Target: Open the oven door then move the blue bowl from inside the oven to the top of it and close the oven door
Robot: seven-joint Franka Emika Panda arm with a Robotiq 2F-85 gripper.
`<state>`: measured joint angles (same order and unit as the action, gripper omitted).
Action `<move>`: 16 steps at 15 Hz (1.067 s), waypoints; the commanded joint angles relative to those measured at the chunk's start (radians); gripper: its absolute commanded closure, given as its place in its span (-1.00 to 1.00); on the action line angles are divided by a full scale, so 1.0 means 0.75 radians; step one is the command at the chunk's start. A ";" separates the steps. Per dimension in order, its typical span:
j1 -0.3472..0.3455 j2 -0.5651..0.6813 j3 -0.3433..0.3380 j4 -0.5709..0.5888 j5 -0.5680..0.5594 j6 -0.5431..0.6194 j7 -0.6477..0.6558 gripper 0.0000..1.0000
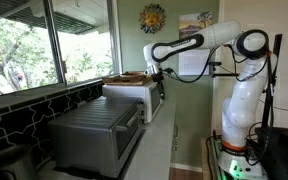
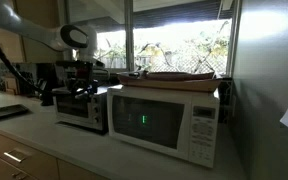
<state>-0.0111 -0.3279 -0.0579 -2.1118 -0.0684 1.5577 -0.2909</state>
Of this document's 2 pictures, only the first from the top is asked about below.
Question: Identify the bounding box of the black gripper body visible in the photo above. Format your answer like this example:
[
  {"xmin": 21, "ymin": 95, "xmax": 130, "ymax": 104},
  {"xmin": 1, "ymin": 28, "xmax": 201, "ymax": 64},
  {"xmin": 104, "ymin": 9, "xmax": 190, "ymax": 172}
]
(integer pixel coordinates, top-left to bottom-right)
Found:
[{"xmin": 152, "ymin": 72, "xmax": 164, "ymax": 87}]

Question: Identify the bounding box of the silver toaster oven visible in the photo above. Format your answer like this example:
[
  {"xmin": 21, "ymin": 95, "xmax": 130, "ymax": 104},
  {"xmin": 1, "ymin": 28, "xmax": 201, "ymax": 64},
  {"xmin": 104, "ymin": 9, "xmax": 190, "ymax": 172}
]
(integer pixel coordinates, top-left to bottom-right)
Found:
[{"xmin": 48, "ymin": 96, "xmax": 144, "ymax": 178}]

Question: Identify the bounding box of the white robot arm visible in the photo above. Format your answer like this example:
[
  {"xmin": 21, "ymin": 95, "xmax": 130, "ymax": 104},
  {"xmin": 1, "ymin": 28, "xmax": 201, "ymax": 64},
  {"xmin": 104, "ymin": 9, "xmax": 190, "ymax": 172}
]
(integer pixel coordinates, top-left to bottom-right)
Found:
[{"xmin": 143, "ymin": 20, "xmax": 277, "ymax": 180}]

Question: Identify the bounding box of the white microwave oven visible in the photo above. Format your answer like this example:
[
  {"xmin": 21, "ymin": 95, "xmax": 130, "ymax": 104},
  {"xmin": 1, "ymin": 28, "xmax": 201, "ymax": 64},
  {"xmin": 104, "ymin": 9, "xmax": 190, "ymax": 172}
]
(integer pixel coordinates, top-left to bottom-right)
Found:
[{"xmin": 102, "ymin": 81, "xmax": 162, "ymax": 123}]

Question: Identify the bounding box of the wooden tray stack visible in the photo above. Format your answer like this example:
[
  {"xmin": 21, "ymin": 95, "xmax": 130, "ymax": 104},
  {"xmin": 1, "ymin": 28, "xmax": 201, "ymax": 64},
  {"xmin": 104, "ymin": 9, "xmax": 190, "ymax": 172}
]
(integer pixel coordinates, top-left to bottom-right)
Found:
[{"xmin": 102, "ymin": 71, "xmax": 152, "ymax": 86}]

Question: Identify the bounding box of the black equipment box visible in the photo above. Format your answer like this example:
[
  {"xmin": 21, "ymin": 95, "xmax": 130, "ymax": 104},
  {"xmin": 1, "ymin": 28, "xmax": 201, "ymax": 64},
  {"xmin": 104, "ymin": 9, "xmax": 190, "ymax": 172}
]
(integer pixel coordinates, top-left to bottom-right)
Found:
[{"xmin": 261, "ymin": 127, "xmax": 288, "ymax": 180}]

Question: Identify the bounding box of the dark metal pot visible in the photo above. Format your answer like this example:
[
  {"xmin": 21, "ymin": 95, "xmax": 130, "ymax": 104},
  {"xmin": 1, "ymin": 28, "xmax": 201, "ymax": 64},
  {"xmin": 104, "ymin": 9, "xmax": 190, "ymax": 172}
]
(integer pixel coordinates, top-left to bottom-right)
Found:
[{"xmin": 0, "ymin": 144, "xmax": 39, "ymax": 180}]

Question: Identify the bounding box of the landscape wall calendar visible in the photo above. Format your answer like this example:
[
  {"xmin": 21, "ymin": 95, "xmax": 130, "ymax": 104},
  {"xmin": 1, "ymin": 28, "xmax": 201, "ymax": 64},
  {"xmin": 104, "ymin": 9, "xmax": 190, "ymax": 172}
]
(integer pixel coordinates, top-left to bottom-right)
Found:
[{"xmin": 178, "ymin": 11, "xmax": 214, "ymax": 76}]

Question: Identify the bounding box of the sun wall decoration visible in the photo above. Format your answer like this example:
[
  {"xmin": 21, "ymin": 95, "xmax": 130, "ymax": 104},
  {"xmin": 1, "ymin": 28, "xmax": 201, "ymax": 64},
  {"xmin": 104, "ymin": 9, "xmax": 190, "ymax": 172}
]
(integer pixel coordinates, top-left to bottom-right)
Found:
[{"xmin": 139, "ymin": 4, "xmax": 166, "ymax": 34}]

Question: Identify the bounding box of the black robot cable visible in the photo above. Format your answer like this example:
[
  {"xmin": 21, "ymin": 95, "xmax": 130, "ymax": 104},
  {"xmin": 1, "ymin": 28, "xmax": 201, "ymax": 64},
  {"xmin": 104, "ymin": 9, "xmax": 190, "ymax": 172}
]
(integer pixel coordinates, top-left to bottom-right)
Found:
[{"xmin": 163, "ymin": 44, "xmax": 272, "ymax": 84}]

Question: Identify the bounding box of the black camera stand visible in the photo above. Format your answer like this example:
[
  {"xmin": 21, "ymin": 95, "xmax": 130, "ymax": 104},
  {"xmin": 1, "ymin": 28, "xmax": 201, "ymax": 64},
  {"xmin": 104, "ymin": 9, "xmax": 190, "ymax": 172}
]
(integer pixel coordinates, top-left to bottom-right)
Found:
[{"xmin": 261, "ymin": 34, "xmax": 283, "ymax": 128}]

